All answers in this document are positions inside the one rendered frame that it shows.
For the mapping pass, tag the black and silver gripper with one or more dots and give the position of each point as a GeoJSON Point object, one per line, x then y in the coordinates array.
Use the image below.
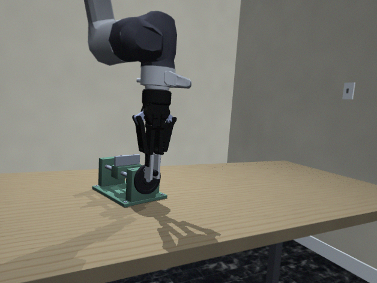
{"type": "Point", "coordinates": [155, 141]}

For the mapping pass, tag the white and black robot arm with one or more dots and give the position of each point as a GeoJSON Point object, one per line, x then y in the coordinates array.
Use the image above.
{"type": "Point", "coordinates": [151, 36]}

